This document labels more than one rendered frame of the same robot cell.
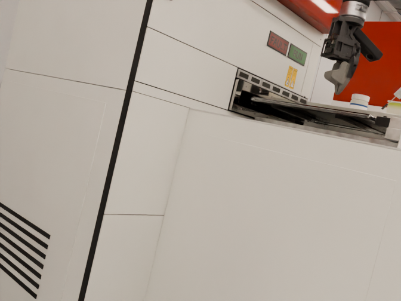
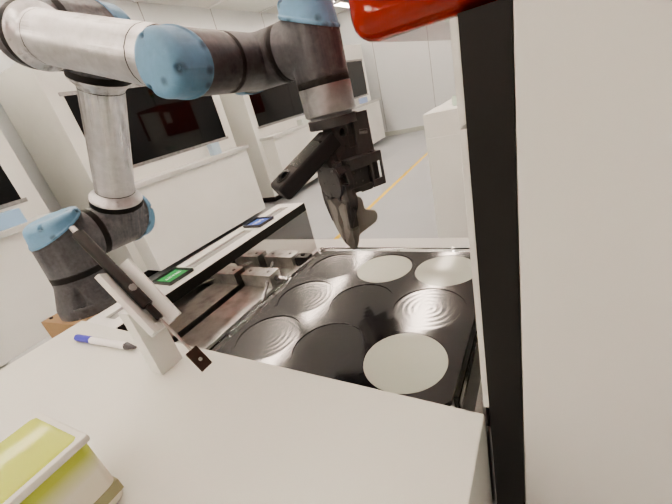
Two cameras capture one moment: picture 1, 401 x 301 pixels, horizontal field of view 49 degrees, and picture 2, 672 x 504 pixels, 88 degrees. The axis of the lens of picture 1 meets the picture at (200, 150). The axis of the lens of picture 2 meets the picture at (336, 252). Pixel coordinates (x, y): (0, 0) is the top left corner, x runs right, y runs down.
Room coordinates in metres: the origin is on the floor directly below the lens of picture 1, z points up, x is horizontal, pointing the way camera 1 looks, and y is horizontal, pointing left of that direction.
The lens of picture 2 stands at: (1.82, -0.44, 1.20)
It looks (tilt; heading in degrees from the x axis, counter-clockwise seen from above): 24 degrees down; 173
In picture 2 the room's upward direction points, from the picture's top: 15 degrees counter-clockwise
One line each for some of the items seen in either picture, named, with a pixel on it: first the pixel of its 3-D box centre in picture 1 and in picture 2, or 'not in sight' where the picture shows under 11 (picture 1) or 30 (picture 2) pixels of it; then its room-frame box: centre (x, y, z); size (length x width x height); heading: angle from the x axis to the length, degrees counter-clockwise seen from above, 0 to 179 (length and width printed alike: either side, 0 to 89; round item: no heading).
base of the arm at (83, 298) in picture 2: not in sight; (87, 286); (0.95, -0.95, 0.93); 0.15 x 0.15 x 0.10
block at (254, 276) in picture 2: not in sight; (261, 276); (1.13, -0.53, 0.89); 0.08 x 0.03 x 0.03; 49
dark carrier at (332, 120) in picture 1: (332, 118); (361, 302); (1.35, -0.37, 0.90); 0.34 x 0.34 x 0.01; 49
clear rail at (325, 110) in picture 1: (305, 107); (397, 251); (1.21, -0.25, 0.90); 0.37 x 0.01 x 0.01; 49
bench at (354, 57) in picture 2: not in sight; (340, 103); (-5.80, 1.33, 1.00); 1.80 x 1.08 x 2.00; 139
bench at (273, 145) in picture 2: not in sight; (277, 123); (-4.15, -0.12, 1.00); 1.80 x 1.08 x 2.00; 139
